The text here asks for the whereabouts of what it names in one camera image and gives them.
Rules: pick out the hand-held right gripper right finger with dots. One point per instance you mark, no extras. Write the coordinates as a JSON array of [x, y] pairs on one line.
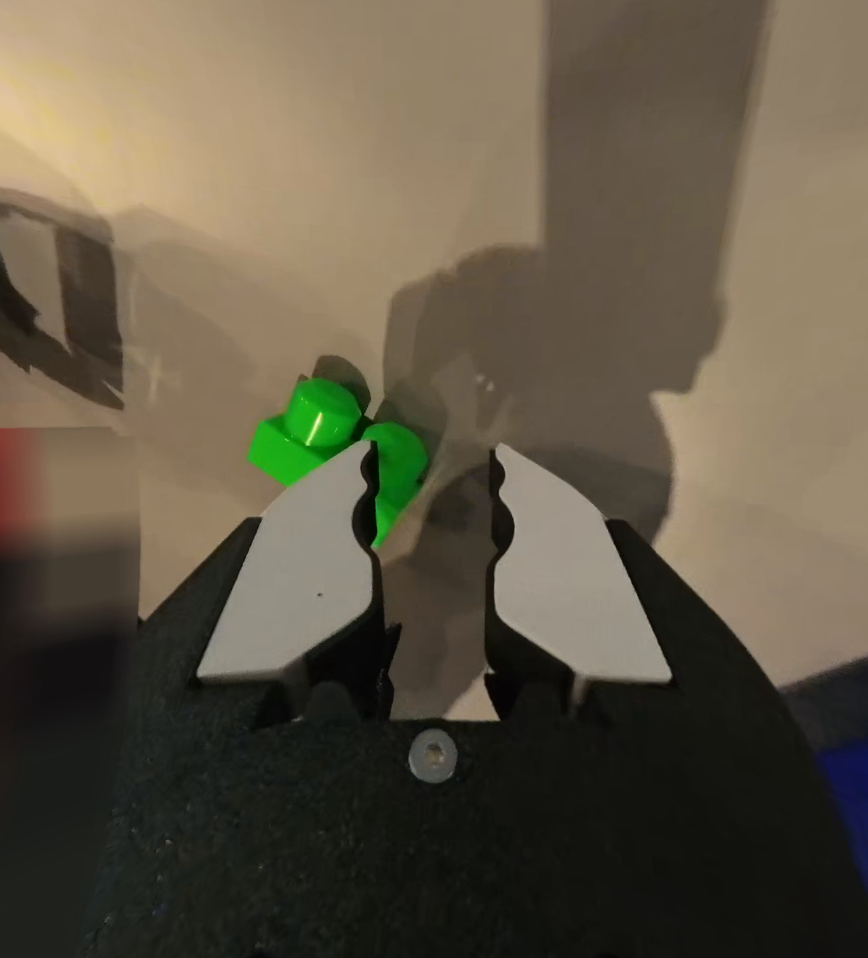
[[568, 584]]

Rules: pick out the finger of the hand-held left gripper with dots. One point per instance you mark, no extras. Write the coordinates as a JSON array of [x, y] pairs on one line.
[[22, 254]]

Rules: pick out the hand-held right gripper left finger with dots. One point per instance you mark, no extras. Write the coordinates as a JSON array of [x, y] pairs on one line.
[[291, 569]]

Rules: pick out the green two-stud mega block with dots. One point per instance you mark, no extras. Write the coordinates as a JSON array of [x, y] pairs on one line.
[[306, 434]]

